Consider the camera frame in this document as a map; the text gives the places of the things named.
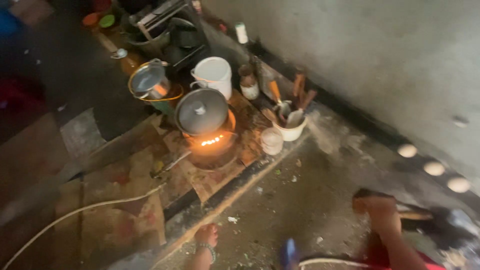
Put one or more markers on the person's right hand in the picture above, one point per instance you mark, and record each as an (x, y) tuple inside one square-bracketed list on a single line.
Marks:
[(377, 213)]

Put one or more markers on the person's left hand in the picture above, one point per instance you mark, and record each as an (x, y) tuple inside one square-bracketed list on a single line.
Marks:
[(206, 234)]

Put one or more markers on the person's left fingers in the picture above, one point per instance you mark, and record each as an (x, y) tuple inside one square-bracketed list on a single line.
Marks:
[(210, 228)]

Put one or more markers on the person's right fingers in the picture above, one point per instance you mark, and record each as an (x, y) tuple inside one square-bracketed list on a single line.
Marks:
[(365, 205)]

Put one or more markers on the person's red clothing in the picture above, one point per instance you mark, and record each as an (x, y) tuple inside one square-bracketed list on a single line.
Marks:
[(378, 257)]

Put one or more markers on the pale round egg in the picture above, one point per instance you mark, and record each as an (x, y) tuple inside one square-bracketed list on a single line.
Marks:
[(407, 150), (434, 168), (458, 185)]

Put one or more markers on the cardboard sheet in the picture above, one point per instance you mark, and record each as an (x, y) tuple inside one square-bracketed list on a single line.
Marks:
[(150, 187)]

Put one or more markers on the gas burner stove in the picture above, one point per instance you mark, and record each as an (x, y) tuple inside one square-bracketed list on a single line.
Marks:
[(212, 148)]

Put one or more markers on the black plastic bag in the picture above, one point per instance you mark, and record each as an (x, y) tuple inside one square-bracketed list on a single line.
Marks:
[(444, 227)]

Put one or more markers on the blue object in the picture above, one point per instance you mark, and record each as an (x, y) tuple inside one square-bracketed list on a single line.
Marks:
[(289, 253)]

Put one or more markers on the white utensil cup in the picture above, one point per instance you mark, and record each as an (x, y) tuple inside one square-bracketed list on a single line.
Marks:
[(290, 130)]

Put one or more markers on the white plastic jar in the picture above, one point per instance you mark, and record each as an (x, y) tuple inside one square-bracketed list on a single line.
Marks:
[(272, 141)]

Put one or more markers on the steel pot with grey lid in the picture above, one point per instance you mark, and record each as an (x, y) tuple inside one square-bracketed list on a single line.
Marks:
[(202, 111)]

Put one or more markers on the yellow rimmed green basin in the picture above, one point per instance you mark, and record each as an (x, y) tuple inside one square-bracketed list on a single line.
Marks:
[(165, 100)]

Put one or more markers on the small jar with brown lid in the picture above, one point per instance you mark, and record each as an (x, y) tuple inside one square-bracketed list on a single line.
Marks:
[(249, 85)]

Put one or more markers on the white plastic bucket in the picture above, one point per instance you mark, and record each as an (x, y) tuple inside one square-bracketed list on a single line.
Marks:
[(214, 77)]

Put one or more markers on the steel pot with glass lid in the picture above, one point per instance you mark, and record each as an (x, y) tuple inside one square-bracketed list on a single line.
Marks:
[(150, 80)]

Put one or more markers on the small white cap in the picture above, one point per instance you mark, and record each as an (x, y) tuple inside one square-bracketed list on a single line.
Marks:
[(119, 53)]

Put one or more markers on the white bottle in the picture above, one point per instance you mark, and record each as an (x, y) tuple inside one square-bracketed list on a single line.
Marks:
[(242, 33)]

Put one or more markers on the dish rack with black cookware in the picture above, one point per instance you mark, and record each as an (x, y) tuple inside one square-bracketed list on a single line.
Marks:
[(168, 33)]

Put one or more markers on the green lid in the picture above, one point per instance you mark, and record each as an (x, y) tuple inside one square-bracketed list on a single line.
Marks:
[(107, 21)]

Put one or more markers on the orange lid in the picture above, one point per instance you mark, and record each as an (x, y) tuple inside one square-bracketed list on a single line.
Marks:
[(90, 18)]

